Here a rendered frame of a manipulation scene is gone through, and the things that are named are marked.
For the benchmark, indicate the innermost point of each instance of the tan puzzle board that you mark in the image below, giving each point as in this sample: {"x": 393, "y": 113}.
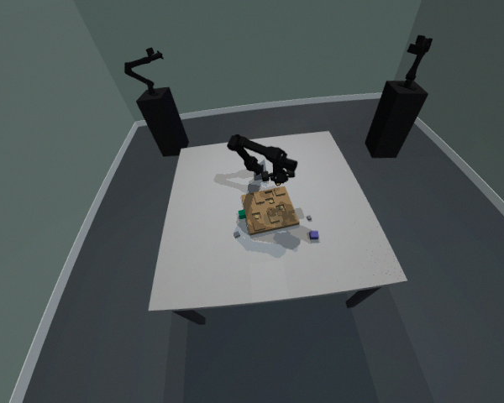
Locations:
{"x": 270, "y": 216}

